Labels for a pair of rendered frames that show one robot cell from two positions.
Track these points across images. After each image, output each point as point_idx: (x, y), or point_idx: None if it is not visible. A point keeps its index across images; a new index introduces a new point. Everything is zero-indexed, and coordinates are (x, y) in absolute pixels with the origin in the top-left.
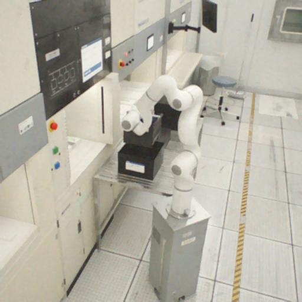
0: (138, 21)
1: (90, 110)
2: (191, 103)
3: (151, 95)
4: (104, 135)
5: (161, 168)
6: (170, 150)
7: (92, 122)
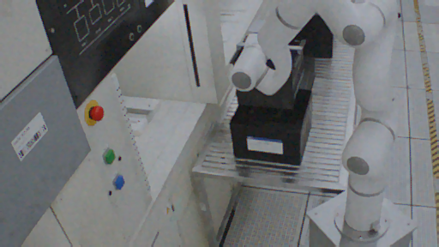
0: None
1: (170, 48)
2: (383, 29)
3: (290, 18)
4: (201, 90)
5: (311, 136)
6: (319, 97)
7: (177, 69)
